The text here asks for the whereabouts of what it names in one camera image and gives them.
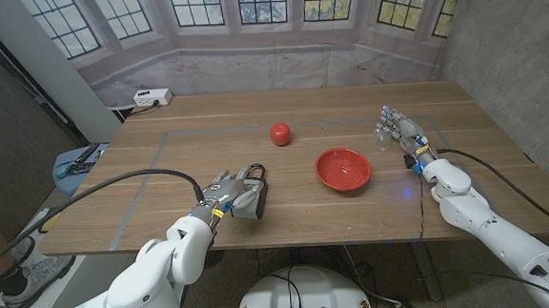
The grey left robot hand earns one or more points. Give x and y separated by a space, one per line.
224 190

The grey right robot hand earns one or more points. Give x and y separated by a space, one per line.
411 129

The grey combination lock box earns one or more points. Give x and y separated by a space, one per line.
254 211

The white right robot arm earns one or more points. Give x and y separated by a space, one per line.
483 217

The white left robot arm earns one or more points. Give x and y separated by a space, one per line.
144 281

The red ball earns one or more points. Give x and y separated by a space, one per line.
280 134

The red bowl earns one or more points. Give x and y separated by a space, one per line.
342 169

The small clear plastic cup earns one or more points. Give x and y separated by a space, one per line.
381 140

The white power strip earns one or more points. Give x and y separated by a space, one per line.
152 97

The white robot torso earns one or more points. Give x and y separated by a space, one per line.
311 290

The printed window backdrop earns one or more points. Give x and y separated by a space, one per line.
269 63

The black remote control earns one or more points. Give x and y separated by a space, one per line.
88 155

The grey table leg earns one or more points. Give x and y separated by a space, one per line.
427 269

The blue round stool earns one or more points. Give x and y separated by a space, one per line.
73 183

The yellow and black floor object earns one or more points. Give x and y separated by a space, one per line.
48 224

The grey sneaker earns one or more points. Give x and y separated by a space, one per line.
22 248
38 278

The white slanted pillar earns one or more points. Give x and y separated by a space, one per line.
49 67

